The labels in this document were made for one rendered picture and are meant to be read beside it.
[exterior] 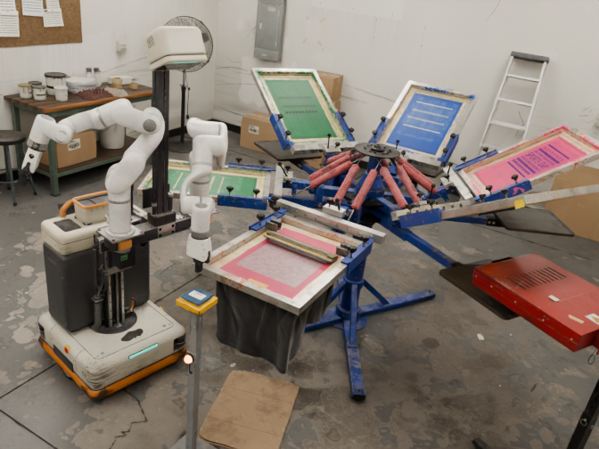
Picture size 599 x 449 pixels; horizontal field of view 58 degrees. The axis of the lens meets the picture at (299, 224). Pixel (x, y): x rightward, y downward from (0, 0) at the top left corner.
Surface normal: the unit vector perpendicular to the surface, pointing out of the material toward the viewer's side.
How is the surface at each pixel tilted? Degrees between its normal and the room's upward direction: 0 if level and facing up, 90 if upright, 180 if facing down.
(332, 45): 90
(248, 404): 1
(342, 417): 0
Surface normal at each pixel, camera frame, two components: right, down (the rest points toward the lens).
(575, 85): -0.49, 0.32
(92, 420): 0.11, -0.90
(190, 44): 0.71, -0.07
